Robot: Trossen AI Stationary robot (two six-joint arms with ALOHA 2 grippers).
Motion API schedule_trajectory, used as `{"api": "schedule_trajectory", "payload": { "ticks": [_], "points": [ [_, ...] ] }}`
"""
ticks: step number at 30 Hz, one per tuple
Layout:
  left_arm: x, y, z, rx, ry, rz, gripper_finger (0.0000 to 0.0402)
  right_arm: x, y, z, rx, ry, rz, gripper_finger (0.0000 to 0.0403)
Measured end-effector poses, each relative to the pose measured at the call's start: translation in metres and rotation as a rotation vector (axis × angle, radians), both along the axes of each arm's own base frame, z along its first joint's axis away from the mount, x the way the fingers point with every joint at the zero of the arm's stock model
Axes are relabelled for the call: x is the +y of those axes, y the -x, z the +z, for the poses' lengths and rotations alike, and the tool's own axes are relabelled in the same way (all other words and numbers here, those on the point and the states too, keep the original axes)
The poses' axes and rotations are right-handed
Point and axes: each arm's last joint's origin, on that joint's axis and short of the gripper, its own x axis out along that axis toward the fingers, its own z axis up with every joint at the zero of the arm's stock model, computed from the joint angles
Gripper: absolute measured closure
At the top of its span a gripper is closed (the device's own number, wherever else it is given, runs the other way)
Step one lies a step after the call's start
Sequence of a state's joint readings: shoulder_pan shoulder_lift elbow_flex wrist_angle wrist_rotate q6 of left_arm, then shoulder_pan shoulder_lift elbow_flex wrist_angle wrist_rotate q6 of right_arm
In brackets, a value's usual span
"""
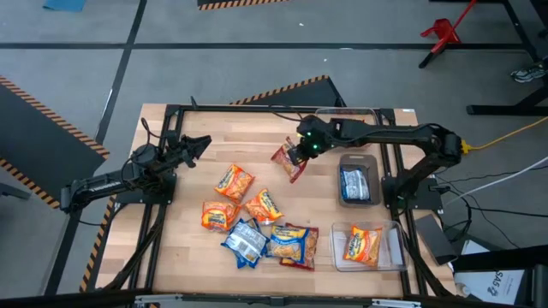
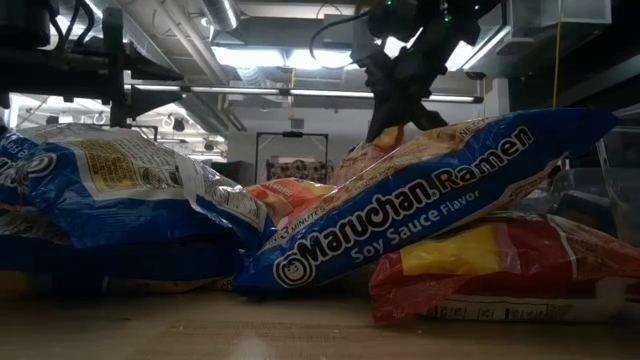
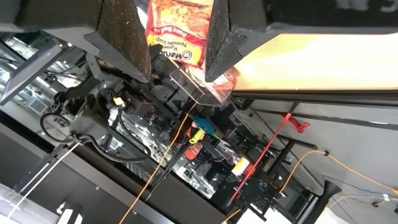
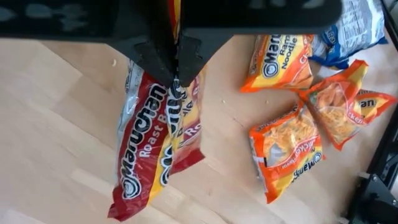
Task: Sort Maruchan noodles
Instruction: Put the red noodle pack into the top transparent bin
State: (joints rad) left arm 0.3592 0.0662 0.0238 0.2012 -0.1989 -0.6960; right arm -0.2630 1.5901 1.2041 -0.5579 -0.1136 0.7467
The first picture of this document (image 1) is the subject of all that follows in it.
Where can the clear plastic bin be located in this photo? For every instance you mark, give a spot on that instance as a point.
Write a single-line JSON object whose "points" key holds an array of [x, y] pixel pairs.
{"points": [[396, 252], [342, 112]]}

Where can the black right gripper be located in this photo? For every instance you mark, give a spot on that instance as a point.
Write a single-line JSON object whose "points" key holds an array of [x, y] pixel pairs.
{"points": [[319, 134]]}

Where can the white paper sheet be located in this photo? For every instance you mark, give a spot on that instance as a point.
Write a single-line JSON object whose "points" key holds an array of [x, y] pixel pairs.
{"points": [[475, 248]]}

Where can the black desk leg frame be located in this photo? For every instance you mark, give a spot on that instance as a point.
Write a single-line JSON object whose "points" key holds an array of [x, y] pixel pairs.
{"points": [[505, 110]]}

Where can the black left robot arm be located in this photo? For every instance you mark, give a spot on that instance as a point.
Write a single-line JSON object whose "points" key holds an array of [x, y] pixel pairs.
{"points": [[103, 186]]}

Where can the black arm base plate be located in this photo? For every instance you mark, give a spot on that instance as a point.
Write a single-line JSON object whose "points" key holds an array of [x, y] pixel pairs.
{"points": [[430, 199], [164, 197]]}

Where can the black metal beam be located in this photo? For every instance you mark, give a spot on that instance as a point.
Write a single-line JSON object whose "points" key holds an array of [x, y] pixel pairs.
{"points": [[505, 258]]}

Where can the red metal stand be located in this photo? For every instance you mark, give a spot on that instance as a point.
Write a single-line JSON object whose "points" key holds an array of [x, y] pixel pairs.
{"points": [[443, 32]]}

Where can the black aluminium table frame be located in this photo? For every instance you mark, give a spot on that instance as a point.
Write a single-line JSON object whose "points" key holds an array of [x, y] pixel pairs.
{"points": [[235, 108]]}

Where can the gray plastic bin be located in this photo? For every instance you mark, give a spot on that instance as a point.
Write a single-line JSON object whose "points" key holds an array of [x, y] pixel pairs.
{"points": [[359, 160]]}

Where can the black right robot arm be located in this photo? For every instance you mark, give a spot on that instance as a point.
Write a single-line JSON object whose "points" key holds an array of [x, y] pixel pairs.
{"points": [[394, 132]]}

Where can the silver metal bracket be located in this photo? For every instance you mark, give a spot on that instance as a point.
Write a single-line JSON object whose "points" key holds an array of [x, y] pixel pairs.
{"points": [[396, 303], [158, 299]]}

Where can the person's shoe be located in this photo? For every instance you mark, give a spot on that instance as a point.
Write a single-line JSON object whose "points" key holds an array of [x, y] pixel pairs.
{"points": [[528, 73]]}

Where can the black hazard-striped floor mat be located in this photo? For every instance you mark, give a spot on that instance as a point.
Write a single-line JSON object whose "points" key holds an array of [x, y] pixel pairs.
{"points": [[240, 2], [308, 96], [43, 141]]}

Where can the white printed box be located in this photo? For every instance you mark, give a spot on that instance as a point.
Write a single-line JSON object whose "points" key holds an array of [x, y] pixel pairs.
{"points": [[484, 286]]}

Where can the black power supply box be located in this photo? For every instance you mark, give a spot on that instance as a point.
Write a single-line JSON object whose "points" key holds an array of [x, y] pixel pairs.
{"points": [[434, 239]]}

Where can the orange Maruchan ramen packet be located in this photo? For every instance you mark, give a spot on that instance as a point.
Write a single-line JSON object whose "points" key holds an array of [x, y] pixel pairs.
{"points": [[263, 206], [363, 246], [234, 183], [219, 215]]}

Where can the blue floor mat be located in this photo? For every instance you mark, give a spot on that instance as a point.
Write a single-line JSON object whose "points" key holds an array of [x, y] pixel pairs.
{"points": [[64, 4]]}

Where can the blue Maruchan ramen packet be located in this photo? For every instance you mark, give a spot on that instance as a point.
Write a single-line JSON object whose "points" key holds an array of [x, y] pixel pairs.
{"points": [[287, 243], [245, 243], [354, 185], [254, 223]]}

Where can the red Maruchan ramen packet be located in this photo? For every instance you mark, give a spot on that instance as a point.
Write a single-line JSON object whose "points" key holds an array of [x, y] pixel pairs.
{"points": [[313, 246], [282, 160]]}

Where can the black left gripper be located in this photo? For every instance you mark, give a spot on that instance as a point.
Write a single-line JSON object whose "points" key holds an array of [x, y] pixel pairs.
{"points": [[180, 149]]}

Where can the gray metal foot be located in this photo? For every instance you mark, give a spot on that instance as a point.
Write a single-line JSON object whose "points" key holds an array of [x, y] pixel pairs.
{"points": [[13, 190]]}

